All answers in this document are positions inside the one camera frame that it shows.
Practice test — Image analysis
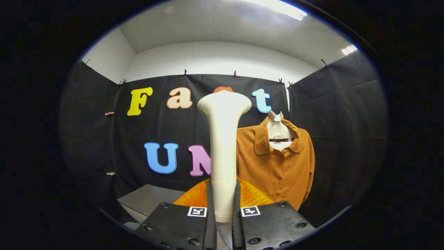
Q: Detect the orange button shirt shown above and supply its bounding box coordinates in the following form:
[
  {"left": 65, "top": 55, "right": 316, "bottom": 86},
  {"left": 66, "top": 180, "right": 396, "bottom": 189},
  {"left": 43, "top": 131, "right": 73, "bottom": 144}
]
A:
[{"left": 237, "top": 116, "right": 315, "bottom": 211}]

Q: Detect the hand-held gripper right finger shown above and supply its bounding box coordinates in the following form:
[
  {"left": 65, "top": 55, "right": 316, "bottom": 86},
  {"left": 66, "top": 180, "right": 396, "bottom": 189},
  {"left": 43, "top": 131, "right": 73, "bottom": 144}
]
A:
[{"left": 232, "top": 177, "right": 316, "bottom": 250}]

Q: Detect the long ceiling light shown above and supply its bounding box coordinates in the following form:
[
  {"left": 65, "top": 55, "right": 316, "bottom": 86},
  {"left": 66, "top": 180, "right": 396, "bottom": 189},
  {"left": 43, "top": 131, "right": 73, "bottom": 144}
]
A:
[{"left": 239, "top": 0, "right": 307, "bottom": 21}]

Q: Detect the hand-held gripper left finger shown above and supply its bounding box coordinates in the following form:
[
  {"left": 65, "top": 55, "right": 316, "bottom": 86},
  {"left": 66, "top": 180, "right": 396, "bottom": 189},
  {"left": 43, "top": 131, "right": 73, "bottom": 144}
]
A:
[{"left": 134, "top": 178, "right": 217, "bottom": 250}]

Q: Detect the grey cabinet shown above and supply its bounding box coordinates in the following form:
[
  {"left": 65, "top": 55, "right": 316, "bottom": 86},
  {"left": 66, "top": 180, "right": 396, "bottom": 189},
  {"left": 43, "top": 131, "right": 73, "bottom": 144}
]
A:
[{"left": 117, "top": 184, "right": 186, "bottom": 224}]

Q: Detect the white clothes hanger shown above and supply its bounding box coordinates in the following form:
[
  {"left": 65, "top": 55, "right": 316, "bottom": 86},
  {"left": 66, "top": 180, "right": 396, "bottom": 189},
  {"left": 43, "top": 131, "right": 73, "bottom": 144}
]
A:
[{"left": 266, "top": 110, "right": 296, "bottom": 150}]

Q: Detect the row of black cloth clips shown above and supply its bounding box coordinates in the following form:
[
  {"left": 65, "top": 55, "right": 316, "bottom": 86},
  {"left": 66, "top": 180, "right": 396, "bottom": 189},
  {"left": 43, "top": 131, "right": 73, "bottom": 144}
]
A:
[{"left": 83, "top": 58, "right": 329, "bottom": 89}]

